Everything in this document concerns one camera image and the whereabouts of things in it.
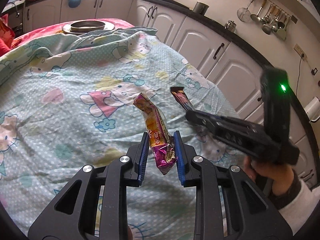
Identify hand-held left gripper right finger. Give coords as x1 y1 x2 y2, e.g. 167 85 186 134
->
173 130 293 240

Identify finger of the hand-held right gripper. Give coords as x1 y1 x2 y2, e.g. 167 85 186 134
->
185 109 225 137

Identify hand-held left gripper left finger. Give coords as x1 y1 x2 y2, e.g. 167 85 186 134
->
28 131 149 240

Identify dark striped snack wrapper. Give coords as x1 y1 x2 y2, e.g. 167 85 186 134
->
169 86 196 112

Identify purple snack wrapper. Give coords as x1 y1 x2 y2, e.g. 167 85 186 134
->
132 92 177 176

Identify person's right forearm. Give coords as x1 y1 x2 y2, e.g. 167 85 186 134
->
269 172 316 220

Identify person's right hand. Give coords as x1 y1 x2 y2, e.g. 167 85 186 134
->
244 155 295 198

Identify white electric kettle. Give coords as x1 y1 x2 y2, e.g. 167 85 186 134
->
305 96 320 122

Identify row of hanging metal utensils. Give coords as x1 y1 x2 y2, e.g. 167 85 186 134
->
250 0 298 41

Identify white lower cabinets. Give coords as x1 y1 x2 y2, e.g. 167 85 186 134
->
22 0 315 188

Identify cartoon cat printed blanket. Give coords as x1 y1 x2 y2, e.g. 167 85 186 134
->
0 26 250 240

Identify small metal teapot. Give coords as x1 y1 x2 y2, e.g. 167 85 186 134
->
224 20 237 32

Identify black countertop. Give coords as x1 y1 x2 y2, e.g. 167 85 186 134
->
22 0 320 140

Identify metal pot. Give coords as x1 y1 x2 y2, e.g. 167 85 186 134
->
192 2 209 14

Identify metal basin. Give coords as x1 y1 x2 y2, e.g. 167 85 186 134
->
62 20 115 34

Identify red table cover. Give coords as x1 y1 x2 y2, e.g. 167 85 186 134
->
11 17 135 48

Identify red floral cloth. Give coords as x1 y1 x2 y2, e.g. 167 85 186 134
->
0 14 15 53

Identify black power cable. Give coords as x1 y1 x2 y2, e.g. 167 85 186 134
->
296 55 305 95

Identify wall socket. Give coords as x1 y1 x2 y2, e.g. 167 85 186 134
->
293 44 307 60

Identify wire mesh strainer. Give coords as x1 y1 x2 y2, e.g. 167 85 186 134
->
237 0 258 22

